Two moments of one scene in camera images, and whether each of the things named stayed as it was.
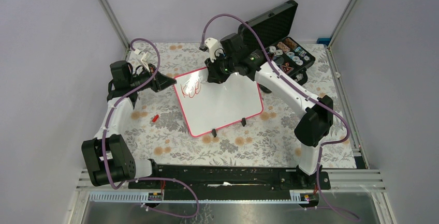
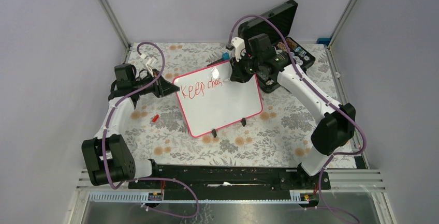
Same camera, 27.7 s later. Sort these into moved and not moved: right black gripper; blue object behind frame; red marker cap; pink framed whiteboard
Moved: right black gripper
Not moved: pink framed whiteboard; blue object behind frame; red marker cap
